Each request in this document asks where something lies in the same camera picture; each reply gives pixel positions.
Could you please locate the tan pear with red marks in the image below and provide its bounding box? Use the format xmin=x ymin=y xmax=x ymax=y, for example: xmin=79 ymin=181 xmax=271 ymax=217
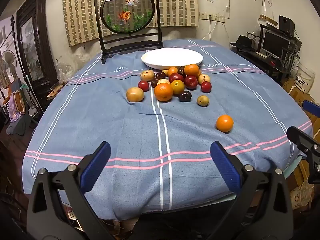
xmin=198 ymin=73 xmax=211 ymax=85

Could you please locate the black desk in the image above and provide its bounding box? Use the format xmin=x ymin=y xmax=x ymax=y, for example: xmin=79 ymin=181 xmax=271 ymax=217
xmin=231 ymin=24 xmax=300 ymax=83

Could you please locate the orange brown bag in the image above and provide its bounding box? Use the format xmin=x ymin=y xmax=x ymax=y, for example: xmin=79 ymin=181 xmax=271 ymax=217
xmin=13 ymin=90 xmax=25 ymax=113

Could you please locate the yellow plum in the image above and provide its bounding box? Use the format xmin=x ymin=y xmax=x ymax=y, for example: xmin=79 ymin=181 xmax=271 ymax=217
xmin=171 ymin=79 xmax=185 ymax=95

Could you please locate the small olive green plum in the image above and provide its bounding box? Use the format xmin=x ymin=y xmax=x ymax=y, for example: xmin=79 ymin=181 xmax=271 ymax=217
xmin=197 ymin=95 xmax=210 ymax=107

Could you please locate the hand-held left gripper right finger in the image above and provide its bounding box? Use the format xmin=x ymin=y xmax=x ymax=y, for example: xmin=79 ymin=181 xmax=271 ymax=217
xmin=207 ymin=141 xmax=294 ymax=240

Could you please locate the black speaker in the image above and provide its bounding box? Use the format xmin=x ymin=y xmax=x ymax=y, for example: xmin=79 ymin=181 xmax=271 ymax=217
xmin=279 ymin=15 xmax=295 ymax=37

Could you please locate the white power strip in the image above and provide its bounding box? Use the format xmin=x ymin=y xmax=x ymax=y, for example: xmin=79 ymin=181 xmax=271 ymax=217
xmin=67 ymin=209 xmax=79 ymax=222

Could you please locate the dark green cloth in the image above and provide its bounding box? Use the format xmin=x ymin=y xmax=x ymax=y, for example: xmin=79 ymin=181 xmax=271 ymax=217
xmin=6 ymin=115 xmax=38 ymax=135

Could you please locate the black hat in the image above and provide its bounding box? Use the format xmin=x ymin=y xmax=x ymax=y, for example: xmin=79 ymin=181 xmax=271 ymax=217
xmin=230 ymin=35 xmax=255 ymax=50

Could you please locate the white bucket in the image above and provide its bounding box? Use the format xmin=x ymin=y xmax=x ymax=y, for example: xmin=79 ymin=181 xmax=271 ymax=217
xmin=292 ymin=61 xmax=316 ymax=93

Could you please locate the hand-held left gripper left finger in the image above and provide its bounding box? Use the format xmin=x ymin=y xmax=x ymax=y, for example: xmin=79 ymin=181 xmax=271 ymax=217
xmin=26 ymin=141 xmax=115 ymax=240

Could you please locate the pale round basket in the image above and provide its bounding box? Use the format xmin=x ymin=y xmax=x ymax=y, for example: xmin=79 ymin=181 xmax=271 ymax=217
xmin=290 ymin=180 xmax=314 ymax=210

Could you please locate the beige checked curtain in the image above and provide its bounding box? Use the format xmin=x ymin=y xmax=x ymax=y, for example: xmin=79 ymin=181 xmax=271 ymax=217
xmin=62 ymin=0 xmax=199 ymax=47

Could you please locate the orange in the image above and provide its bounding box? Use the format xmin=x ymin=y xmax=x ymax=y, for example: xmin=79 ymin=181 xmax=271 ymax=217
xmin=184 ymin=64 xmax=200 ymax=77
xmin=216 ymin=114 xmax=234 ymax=133
xmin=154 ymin=82 xmax=174 ymax=102

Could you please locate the computer monitor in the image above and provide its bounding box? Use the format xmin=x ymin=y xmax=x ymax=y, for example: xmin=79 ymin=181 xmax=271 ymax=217
xmin=261 ymin=30 xmax=292 ymax=55

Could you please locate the blue plaid tablecloth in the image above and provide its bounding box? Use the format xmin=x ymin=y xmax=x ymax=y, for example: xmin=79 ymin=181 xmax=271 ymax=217
xmin=22 ymin=39 xmax=313 ymax=220

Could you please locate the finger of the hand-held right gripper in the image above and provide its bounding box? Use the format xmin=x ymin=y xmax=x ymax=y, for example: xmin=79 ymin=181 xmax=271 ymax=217
xmin=302 ymin=100 xmax=320 ymax=117
xmin=286 ymin=126 xmax=320 ymax=184

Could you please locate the pink cloth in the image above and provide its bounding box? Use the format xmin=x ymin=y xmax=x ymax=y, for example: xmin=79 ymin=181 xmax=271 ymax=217
xmin=9 ymin=97 xmax=23 ymax=123

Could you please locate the clear plastic bag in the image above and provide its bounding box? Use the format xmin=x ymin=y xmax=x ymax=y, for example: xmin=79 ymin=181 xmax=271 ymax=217
xmin=56 ymin=60 xmax=75 ymax=83

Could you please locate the white plate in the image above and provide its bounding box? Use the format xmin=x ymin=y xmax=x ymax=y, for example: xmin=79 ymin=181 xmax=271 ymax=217
xmin=141 ymin=48 xmax=204 ymax=70

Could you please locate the goldfish screen on black stand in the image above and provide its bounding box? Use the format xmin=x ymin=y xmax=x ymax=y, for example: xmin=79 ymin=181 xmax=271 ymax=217
xmin=93 ymin=0 xmax=164 ymax=65

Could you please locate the standing fan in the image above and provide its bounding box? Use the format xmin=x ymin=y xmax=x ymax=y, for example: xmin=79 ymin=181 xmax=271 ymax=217
xmin=1 ymin=50 xmax=17 ymax=78

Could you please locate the white power cable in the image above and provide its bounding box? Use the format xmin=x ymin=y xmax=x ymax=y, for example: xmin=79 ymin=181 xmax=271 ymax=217
xmin=201 ymin=17 xmax=218 ymax=40

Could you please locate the dark framed mirror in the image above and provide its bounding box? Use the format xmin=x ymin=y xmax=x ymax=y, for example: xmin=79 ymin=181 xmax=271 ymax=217
xmin=16 ymin=0 xmax=59 ymax=93

